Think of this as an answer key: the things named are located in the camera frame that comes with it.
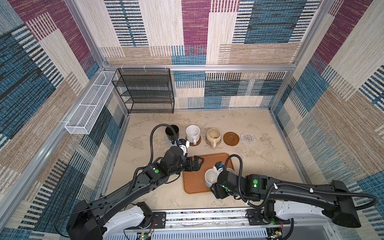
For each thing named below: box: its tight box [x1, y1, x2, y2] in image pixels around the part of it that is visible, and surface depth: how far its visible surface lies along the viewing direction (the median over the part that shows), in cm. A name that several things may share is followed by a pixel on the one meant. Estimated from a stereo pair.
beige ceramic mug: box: [206, 128, 222, 150], surface depth 96 cm
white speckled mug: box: [186, 125, 201, 145], surface depth 98 cm
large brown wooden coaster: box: [223, 131, 240, 146], surface depth 105 cm
